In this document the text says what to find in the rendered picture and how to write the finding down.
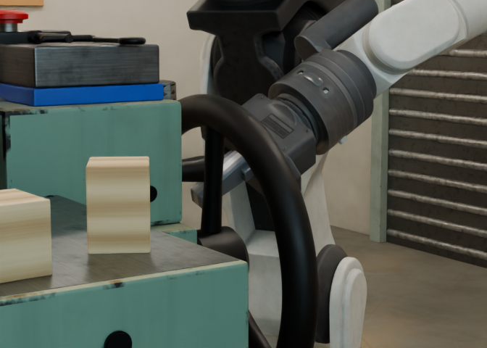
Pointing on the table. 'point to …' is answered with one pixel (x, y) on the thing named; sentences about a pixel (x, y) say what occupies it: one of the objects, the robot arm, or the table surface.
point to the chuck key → (56, 38)
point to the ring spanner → (120, 40)
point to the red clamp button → (12, 16)
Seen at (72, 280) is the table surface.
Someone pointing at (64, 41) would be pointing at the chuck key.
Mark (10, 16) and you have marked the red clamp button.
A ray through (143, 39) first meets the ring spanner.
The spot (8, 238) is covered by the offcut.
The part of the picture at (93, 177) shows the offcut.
